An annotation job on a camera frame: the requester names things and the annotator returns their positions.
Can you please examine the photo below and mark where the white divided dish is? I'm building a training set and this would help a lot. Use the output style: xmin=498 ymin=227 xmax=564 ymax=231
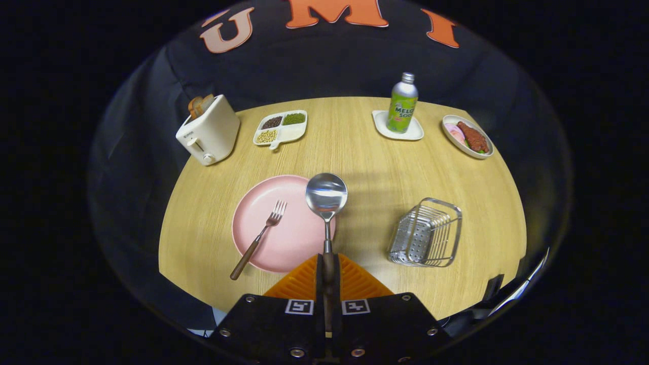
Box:
xmin=253 ymin=110 xmax=308 ymax=151

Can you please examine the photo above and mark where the green drink bottle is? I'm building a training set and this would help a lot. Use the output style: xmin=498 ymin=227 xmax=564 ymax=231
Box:
xmin=386 ymin=72 xmax=419 ymax=134

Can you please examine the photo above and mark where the metal wire basket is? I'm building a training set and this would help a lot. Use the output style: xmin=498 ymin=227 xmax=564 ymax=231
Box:
xmin=387 ymin=197 xmax=463 ymax=268

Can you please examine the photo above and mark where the white oval bowl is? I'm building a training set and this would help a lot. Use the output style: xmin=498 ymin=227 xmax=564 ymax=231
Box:
xmin=442 ymin=115 xmax=494 ymax=160

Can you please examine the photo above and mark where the wooden handled metal spoon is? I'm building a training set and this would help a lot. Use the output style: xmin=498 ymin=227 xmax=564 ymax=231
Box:
xmin=305 ymin=173 xmax=348 ymax=338

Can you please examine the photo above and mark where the pink round plate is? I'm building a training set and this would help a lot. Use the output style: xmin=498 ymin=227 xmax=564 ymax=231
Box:
xmin=232 ymin=175 xmax=337 ymax=274

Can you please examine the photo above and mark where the white toaster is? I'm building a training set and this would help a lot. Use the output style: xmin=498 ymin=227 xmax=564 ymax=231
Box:
xmin=175 ymin=94 xmax=241 ymax=167

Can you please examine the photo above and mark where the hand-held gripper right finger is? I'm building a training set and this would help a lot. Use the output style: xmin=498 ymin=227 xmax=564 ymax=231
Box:
xmin=332 ymin=253 xmax=452 ymax=364

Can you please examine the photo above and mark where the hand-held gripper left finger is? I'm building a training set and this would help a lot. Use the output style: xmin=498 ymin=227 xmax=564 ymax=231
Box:
xmin=209 ymin=253 xmax=326 ymax=365

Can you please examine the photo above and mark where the red brown meat piece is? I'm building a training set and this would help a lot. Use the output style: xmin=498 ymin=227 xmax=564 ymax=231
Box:
xmin=456 ymin=121 xmax=490 ymax=154

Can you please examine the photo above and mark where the wooden handled metal fork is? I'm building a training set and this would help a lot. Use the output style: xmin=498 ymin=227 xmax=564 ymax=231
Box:
xmin=230 ymin=200 xmax=287 ymax=281

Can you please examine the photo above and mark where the white square coaster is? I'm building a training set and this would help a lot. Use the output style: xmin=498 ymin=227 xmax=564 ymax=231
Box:
xmin=372 ymin=110 xmax=424 ymax=141

